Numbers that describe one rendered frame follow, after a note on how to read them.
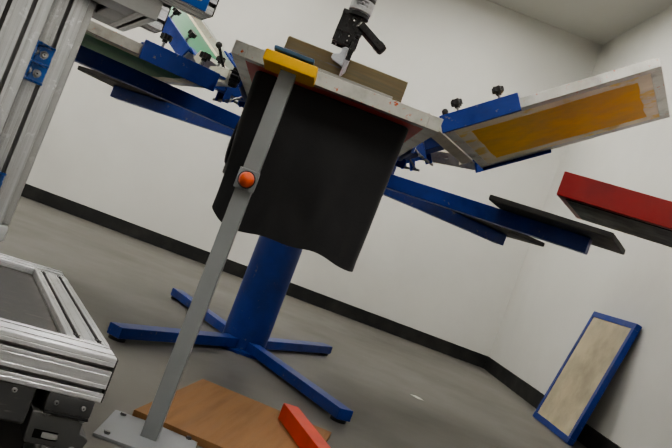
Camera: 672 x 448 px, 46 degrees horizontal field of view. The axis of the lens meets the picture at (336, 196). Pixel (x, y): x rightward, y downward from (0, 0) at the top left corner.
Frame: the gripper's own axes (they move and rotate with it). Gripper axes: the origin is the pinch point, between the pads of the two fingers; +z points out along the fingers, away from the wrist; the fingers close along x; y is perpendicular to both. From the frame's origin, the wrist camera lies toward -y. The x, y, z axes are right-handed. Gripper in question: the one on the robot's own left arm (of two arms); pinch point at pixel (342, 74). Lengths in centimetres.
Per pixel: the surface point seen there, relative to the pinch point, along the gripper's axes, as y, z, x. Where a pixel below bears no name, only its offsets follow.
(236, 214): 11, 53, 63
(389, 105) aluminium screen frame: -14.8, 11.8, 43.6
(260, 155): 11, 38, 63
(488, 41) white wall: -104, -159, -429
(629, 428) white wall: -200, 86, -152
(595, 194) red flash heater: -96, 3, -19
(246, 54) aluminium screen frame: 25, 13, 44
